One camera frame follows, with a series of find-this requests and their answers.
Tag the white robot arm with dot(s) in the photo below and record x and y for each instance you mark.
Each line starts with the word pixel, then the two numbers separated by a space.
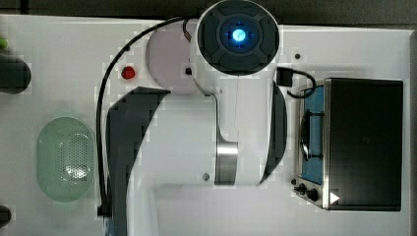
pixel 231 130

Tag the green oval strainer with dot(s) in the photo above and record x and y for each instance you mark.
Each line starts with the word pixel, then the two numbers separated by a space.
pixel 65 159

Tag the lilac oval plate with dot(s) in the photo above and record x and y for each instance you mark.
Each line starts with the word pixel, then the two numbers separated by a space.
pixel 168 59

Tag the small red toy fruit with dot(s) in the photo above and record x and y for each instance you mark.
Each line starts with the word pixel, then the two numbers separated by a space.
pixel 128 73

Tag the black toaster oven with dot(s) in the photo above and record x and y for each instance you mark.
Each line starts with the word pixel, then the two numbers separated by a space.
pixel 350 144

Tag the black cylinder cup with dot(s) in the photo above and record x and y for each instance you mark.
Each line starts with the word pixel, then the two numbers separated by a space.
pixel 15 75

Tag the green spool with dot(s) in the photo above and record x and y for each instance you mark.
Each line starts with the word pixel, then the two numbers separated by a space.
pixel 3 43

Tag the black cylinder at table edge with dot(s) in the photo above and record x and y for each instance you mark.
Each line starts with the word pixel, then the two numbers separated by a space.
pixel 5 216

